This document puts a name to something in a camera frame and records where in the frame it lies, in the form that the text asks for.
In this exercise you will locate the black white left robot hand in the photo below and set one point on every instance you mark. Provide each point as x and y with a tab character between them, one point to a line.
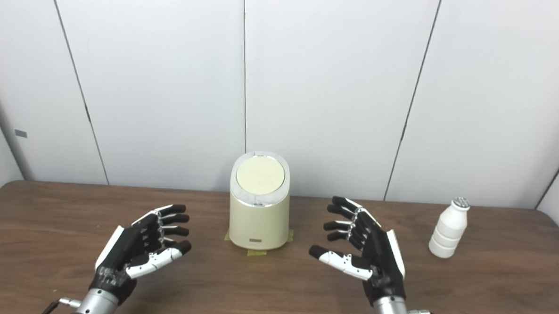
124	249

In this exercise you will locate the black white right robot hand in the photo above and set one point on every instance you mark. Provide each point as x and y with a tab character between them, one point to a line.
381	260

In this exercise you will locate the small white plastic bottle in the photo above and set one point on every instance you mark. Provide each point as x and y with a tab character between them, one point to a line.
448	230

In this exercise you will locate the cream-colored bin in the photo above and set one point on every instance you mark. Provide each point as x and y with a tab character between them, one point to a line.
258	222

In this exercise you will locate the round cream bin lid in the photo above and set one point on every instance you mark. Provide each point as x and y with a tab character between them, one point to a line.
260	174

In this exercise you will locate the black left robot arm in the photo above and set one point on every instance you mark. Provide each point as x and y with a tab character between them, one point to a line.
94	304

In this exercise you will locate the yellow masking tape piece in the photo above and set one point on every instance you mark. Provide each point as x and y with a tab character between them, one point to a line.
256	252
227	236
289	235

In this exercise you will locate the small grey wall tag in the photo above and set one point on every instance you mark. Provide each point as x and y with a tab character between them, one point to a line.
21	133

